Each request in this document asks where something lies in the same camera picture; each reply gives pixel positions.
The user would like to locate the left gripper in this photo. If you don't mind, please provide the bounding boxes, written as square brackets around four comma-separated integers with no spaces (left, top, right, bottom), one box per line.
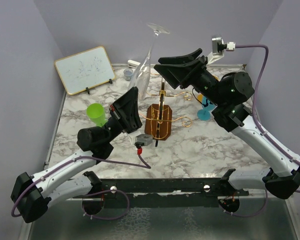
[101,85,142,144]

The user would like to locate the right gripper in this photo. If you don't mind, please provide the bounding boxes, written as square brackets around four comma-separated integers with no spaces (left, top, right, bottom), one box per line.
[154,48,225,106]

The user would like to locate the green plastic goblet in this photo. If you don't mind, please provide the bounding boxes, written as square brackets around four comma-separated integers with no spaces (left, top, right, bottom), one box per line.
[86,103,107,127]

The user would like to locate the blue plastic goblet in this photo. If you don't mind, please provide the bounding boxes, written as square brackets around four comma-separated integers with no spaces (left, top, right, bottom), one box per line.
[197,96,216,121]

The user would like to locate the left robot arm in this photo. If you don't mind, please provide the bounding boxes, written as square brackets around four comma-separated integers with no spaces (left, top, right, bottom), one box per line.
[10,87,142,223]

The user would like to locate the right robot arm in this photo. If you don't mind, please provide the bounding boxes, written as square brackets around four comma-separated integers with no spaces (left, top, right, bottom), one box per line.
[154,48,300,200]

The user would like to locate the orange plastic goblet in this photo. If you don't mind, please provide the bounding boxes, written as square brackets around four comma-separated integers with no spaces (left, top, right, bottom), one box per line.
[197,94,204,102]

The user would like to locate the small blue cup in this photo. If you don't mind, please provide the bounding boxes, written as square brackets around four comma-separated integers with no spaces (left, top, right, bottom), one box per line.
[123,68,134,82]

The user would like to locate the white eraser block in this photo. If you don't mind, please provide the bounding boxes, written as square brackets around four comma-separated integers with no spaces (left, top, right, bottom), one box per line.
[127,59,141,69]

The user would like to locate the small whiteboard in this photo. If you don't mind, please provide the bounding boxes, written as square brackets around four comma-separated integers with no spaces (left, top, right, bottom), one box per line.
[54,46,116,96]

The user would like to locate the gold wire wine glass rack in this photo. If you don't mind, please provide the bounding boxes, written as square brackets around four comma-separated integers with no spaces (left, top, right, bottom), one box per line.
[139,77,193,147]

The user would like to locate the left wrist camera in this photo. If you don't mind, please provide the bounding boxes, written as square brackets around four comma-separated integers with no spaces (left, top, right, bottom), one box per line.
[132,134,153,149]

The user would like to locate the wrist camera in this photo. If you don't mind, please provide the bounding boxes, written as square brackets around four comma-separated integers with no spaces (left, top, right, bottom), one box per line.
[132,134,153,149]
[206,36,236,65]

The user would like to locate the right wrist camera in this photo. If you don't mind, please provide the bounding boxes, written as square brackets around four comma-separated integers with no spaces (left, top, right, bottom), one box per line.
[206,36,236,65]

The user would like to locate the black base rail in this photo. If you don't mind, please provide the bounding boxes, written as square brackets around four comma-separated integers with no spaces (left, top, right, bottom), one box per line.
[71,177,251,209]

